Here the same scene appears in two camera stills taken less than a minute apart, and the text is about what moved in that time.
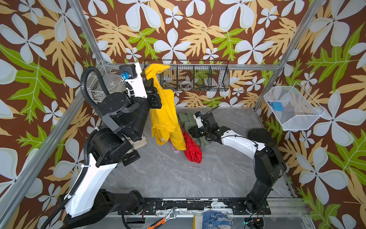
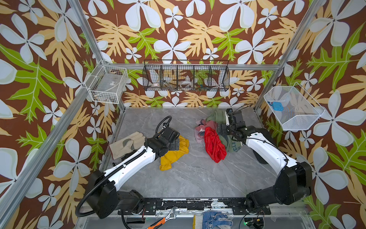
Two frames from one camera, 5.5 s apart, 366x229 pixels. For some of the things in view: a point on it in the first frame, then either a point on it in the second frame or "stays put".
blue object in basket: (278, 106) stays put
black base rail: (234, 206) stays put
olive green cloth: (187, 121) to (231, 145)
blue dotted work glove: (210, 219) stays put
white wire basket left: (111, 75) stays put
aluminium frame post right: (289, 54) stays put
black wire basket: (195, 75) stays put
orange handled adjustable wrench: (172, 215) stays put
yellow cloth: (164, 123) to (166, 161)
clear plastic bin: (300, 110) stays put
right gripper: (200, 130) to (229, 120)
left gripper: (155, 97) to (174, 137)
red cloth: (193, 150) to (215, 147)
